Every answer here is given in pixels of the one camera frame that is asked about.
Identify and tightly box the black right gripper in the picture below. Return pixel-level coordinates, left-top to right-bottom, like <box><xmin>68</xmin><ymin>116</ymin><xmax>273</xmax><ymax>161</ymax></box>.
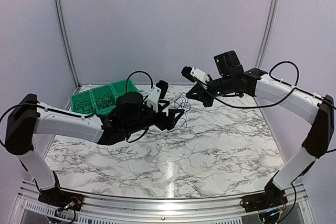
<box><xmin>186</xmin><ymin>74</ymin><xmax>235</xmax><ymax>107</ymax></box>

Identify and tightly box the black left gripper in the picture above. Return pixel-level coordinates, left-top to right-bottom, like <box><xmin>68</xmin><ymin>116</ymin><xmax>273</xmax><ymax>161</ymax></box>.
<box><xmin>124</xmin><ymin>100</ymin><xmax>184</xmax><ymax>135</ymax></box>

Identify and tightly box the blue cable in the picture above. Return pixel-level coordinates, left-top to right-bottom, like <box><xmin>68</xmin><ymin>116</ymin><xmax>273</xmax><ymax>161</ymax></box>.
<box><xmin>173</xmin><ymin>92</ymin><xmax>191</xmax><ymax>130</ymax></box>

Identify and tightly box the brown cable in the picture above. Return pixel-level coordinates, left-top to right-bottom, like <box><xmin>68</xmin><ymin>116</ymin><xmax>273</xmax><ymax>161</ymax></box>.
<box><xmin>94</xmin><ymin>92</ymin><xmax>117</xmax><ymax>111</ymax></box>

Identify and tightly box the black cable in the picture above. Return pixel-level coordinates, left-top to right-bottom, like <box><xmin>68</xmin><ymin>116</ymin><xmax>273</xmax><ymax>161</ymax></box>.
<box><xmin>73</xmin><ymin>100</ymin><xmax>94</xmax><ymax>116</ymax></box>

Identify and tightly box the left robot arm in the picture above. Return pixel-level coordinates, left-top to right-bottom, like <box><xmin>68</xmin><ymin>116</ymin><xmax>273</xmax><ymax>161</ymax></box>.
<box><xmin>2</xmin><ymin>77</ymin><xmax>184</xmax><ymax>206</ymax></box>

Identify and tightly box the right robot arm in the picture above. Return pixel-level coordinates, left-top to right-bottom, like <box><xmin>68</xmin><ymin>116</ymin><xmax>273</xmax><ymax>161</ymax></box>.
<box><xmin>181</xmin><ymin>50</ymin><xmax>335</xmax><ymax>207</ymax></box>

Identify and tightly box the green bin right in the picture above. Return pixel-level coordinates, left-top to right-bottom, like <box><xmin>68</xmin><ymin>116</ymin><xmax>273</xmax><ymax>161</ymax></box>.
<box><xmin>111</xmin><ymin>79</ymin><xmax>138</xmax><ymax>100</ymax></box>

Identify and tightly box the green bin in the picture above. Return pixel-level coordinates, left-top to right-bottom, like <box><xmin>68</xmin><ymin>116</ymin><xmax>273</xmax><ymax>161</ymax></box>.
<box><xmin>70</xmin><ymin>90</ymin><xmax>98</xmax><ymax>115</ymax></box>
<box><xmin>91</xmin><ymin>84</ymin><xmax>116</xmax><ymax>115</ymax></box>
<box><xmin>111</xmin><ymin>79</ymin><xmax>138</xmax><ymax>100</ymax></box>

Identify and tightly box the green bin middle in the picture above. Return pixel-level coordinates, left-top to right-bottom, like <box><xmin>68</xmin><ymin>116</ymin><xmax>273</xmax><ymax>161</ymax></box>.
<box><xmin>91</xmin><ymin>84</ymin><xmax>116</xmax><ymax>115</ymax></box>

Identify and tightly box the green bin left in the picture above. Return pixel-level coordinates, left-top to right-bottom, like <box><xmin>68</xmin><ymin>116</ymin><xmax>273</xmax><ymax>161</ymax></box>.
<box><xmin>70</xmin><ymin>90</ymin><xmax>98</xmax><ymax>115</ymax></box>

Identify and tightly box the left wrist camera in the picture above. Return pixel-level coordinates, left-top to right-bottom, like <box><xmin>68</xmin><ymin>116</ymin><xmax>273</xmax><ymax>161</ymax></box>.
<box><xmin>146</xmin><ymin>80</ymin><xmax>169</xmax><ymax>113</ymax></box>

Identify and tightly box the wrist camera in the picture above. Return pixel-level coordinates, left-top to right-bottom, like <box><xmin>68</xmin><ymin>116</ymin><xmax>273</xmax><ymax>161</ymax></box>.
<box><xmin>146</xmin><ymin>80</ymin><xmax>169</xmax><ymax>113</ymax></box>
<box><xmin>181</xmin><ymin>66</ymin><xmax>211</xmax><ymax>83</ymax></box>

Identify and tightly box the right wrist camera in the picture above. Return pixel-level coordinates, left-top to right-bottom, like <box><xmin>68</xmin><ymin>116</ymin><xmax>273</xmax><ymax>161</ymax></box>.
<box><xmin>181</xmin><ymin>66</ymin><xmax>211</xmax><ymax>83</ymax></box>

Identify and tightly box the aluminium front rail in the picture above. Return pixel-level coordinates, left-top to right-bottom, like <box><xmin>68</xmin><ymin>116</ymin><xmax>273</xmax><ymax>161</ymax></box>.
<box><xmin>9</xmin><ymin>180</ymin><xmax>316</xmax><ymax>223</ymax></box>

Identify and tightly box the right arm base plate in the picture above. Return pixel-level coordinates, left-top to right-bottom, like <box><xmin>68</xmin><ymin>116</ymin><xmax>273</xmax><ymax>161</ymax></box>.
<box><xmin>239</xmin><ymin>188</ymin><xmax>288</xmax><ymax>212</ymax></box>

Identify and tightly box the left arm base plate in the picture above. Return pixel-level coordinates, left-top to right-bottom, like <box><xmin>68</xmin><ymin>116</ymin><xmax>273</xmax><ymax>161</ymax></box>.
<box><xmin>38</xmin><ymin>187</ymin><xmax>84</xmax><ymax>211</ymax></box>

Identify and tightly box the right aluminium corner post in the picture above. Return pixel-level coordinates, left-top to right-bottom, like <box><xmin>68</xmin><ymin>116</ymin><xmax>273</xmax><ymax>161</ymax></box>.
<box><xmin>255</xmin><ymin>0</ymin><xmax>279</xmax><ymax>68</ymax></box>

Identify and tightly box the aluminium corner post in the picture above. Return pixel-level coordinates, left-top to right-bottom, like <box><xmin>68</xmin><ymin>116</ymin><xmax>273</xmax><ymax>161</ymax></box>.
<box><xmin>54</xmin><ymin>0</ymin><xmax>81</xmax><ymax>89</ymax></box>
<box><xmin>255</xmin><ymin>0</ymin><xmax>279</xmax><ymax>68</ymax></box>

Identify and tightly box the left aluminium corner post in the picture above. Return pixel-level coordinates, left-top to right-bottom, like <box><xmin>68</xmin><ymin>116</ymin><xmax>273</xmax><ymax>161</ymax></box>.
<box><xmin>54</xmin><ymin>0</ymin><xmax>81</xmax><ymax>89</ymax></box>

